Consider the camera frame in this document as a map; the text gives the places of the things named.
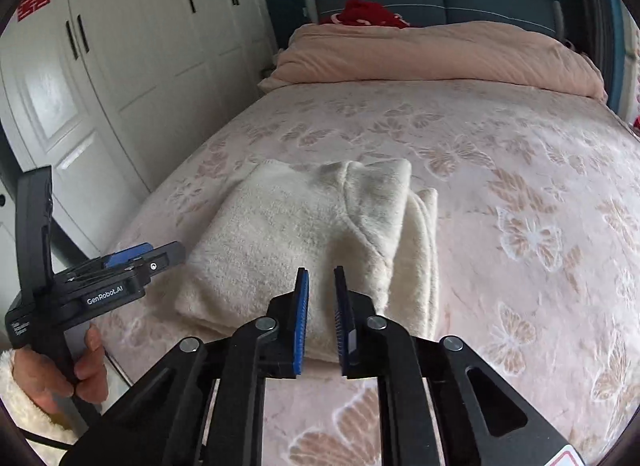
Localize blue padded headboard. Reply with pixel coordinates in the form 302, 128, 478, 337
302, 0, 566, 42

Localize red cloth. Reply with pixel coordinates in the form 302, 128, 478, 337
320, 0, 411, 29

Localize person's left hand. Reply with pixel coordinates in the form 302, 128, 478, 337
12, 324, 106, 416

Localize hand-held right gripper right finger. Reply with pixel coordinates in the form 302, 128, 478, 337
333, 266, 588, 466

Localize pink butterfly print blanket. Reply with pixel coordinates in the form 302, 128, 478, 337
95, 78, 640, 466

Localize black cable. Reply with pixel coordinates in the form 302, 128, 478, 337
25, 432, 78, 448

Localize red paper cutout decoration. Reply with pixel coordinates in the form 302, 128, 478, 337
17, 0, 51, 22

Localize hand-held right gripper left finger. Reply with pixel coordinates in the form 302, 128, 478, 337
62, 267, 311, 466

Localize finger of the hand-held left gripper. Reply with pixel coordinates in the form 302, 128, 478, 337
127, 240, 186, 277
66, 243, 155, 280

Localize cream fluffy garment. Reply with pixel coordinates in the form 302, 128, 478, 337
175, 158, 441, 363

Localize white wardrobe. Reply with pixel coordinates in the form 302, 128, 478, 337
0, 0, 279, 257

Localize pink quilt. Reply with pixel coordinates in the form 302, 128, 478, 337
257, 20, 609, 107

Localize grey curtain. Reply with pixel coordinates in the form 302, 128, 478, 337
567, 0, 627, 117

